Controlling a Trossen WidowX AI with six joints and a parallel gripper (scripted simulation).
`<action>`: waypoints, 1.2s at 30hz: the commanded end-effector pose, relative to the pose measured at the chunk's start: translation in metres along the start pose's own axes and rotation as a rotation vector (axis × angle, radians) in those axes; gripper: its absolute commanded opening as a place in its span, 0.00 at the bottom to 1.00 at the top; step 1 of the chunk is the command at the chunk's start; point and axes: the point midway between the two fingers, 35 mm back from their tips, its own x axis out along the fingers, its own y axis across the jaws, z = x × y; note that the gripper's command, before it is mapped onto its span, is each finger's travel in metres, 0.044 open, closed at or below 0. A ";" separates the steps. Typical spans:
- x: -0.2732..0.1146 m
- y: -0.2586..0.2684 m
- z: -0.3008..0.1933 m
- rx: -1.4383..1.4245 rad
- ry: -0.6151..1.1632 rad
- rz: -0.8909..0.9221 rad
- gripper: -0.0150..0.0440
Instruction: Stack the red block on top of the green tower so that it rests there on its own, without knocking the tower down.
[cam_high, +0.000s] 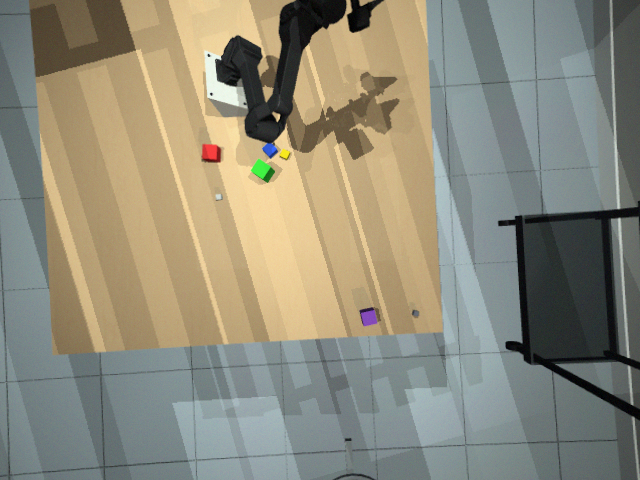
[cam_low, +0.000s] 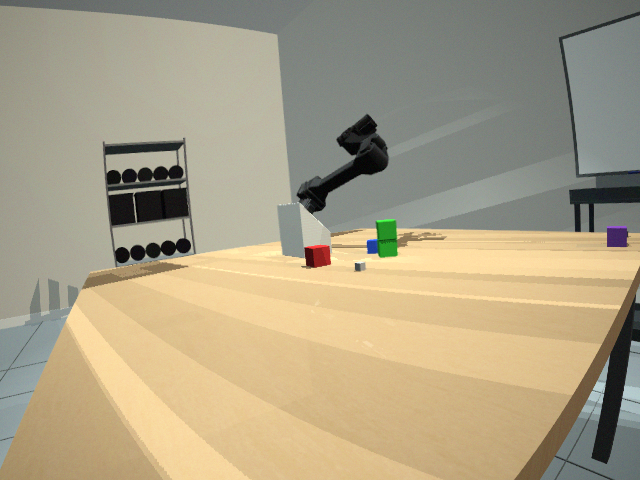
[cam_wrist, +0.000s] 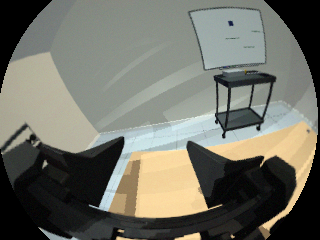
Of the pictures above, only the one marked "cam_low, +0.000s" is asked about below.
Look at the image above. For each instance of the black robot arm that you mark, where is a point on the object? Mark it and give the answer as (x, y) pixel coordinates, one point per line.
(371, 158)

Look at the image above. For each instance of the green block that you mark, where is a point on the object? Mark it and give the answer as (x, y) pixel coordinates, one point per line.
(386, 229)
(387, 248)

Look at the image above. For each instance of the red block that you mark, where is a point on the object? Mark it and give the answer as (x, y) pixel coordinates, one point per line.
(317, 256)

